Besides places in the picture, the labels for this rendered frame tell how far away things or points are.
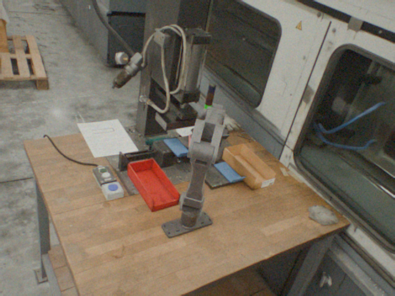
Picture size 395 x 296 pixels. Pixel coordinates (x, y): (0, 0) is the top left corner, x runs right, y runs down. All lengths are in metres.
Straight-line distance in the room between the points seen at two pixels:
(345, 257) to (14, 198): 2.14
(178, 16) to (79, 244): 0.90
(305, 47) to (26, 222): 2.01
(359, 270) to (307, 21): 1.15
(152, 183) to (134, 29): 3.34
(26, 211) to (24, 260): 0.41
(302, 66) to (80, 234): 1.26
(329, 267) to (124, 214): 1.04
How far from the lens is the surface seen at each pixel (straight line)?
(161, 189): 1.58
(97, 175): 1.58
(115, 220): 1.44
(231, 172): 1.72
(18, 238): 2.64
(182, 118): 1.57
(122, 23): 4.70
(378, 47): 1.61
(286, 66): 2.01
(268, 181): 1.74
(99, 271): 1.29
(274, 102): 2.08
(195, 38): 1.46
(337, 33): 1.73
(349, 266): 1.88
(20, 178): 3.07
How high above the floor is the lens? 1.93
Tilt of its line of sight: 33 degrees down
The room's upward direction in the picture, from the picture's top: 12 degrees clockwise
